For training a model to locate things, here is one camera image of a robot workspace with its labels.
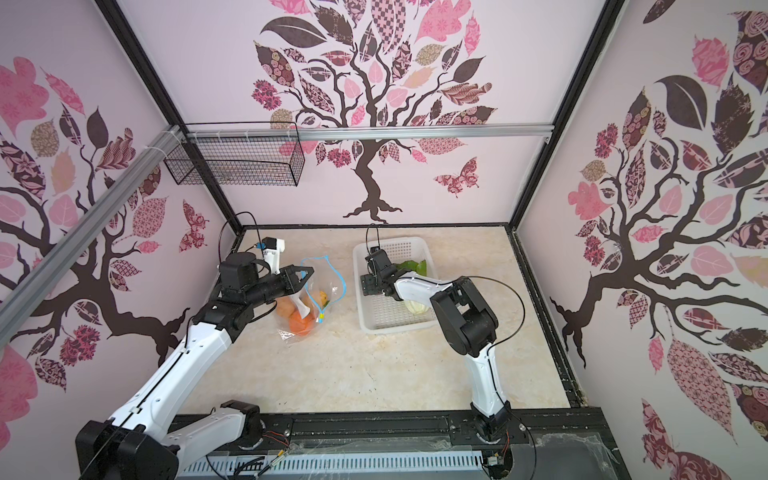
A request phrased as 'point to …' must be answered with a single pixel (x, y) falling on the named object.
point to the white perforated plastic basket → (381, 314)
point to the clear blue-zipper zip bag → (327, 285)
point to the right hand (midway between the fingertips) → (376, 275)
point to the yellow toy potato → (323, 298)
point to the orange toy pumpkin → (299, 326)
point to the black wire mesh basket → (242, 161)
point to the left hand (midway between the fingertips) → (314, 274)
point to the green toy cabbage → (411, 265)
